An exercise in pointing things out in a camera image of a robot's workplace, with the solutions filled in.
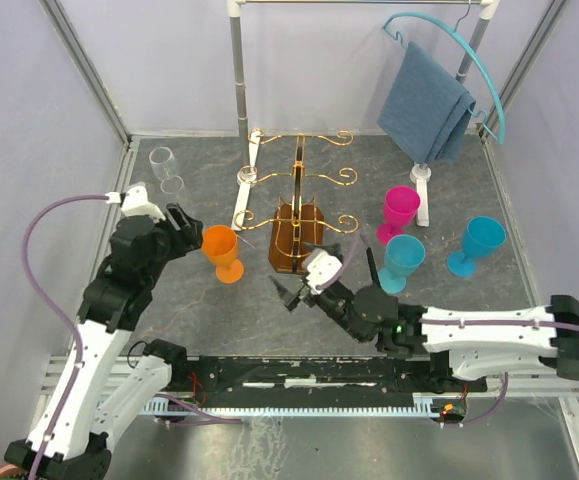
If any clear wine glass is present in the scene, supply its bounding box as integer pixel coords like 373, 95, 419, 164
149, 146, 179, 181
160, 175, 186, 198

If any orange wine glass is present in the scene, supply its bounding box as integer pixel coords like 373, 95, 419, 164
201, 225, 244, 284

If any clear wine glass front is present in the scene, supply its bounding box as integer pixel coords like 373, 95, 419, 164
149, 146, 179, 181

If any blue wine glass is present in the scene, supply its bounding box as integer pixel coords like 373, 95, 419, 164
378, 234, 426, 295
446, 216, 506, 278

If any pink wine glass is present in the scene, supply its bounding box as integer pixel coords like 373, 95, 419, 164
376, 186, 420, 245

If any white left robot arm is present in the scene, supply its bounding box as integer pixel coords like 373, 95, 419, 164
5, 200, 203, 479

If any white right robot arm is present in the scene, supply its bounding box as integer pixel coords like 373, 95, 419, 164
273, 244, 579, 391

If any blue folded towel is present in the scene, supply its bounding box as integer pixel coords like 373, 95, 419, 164
378, 41, 476, 165

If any teal clothes hanger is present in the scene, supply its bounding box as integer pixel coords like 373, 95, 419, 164
382, 12, 508, 146

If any pink basket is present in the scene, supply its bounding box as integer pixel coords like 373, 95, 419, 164
0, 464, 28, 480

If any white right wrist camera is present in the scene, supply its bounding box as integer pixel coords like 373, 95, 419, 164
304, 248, 343, 295

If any gold wire wine glass rack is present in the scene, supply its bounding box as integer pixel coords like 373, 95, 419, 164
231, 129, 359, 274

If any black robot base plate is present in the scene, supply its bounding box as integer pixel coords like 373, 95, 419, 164
164, 355, 487, 397

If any white metal clothes rail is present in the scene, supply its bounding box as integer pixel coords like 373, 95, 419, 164
227, 1, 506, 231

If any light blue cable duct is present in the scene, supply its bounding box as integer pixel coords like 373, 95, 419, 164
138, 390, 465, 416

